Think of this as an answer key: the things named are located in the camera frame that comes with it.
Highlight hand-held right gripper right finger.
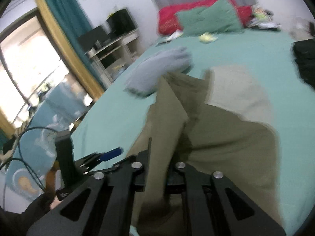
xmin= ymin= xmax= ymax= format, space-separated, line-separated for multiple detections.
xmin=167 ymin=162 xmax=287 ymax=236

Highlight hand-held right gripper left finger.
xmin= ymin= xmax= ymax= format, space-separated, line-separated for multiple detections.
xmin=26 ymin=138 xmax=153 ymax=236

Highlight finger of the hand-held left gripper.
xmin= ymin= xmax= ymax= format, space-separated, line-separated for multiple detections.
xmin=74 ymin=158 xmax=117 ymax=176
xmin=81 ymin=147 xmax=123 ymax=165

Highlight olive green hooded jacket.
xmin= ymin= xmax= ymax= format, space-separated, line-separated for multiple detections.
xmin=129 ymin=65 xmax=283 ymax=236

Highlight person's left forearm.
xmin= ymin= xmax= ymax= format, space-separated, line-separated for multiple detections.
xmin=0 ymin=191 xmax=58 ymax=236

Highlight black clothes pile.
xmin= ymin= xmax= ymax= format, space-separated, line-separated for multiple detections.
xmin=292 ymin=39 xmax=315 ymax=89

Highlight person's left hand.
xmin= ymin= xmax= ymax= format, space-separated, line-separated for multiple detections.
xmin=46 ymin=162 xmax=62 ymax=209

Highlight blue printed blanket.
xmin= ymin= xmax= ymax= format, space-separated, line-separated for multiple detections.
xmin=5 ymin=81 xmax=87 ymax=202

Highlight grey pillow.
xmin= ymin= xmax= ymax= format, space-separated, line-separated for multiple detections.
xmin=123 ymin=46 xmax=191 ymax=96

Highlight teal curtain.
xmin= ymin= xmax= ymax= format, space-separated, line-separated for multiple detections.
xmin=39 ymin=0 xmax=96 ymax=67
xmin=33 ymin=0 xmax=105 ymax=102

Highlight window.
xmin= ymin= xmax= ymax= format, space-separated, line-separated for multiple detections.
xmin=0 ymin=9 xmax=71 ymax=129

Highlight white computer desk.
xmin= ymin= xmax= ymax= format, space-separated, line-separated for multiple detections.
xmin=85 ymin=29 xmax=140 ymax=84

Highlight black monitor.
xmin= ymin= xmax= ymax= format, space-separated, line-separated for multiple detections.
xmin=78 ymin=26 xmax=108 ymax=52

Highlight bed with green sheet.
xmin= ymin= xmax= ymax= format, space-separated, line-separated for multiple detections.
xmin=70 ymin=28 xmax=315 ymax=236

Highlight black computer tower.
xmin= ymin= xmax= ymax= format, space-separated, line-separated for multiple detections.
xmin=106 ymin=8 xmax=137 ymax=37

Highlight white paper packet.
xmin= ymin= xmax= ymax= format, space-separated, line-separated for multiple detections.
xmin=162 ymin=29 xmax=183 ymax=42

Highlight yellow cloth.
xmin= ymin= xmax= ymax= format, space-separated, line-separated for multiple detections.
xmin=199 ymin=32 xmax=218 ymax=44

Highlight large red patterned pillow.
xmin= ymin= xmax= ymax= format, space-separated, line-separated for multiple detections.
xmin=158 ymin=0 xmax=228 ymax=35

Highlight green pillow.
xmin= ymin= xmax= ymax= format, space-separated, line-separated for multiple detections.
xmin=175 ymin=0 xmax=244 ymax=36

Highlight small red pillow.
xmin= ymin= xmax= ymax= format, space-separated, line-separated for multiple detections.
xmin=236 ymin=5 xmax=253 ymax=27

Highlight snack bag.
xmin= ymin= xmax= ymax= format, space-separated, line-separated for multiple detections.
xmin=253 ymin=5 xmax=271 ymax=22

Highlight black cable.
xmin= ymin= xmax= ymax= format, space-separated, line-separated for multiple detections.
xmin=0 ymin=127 xmax=72 ymax=195

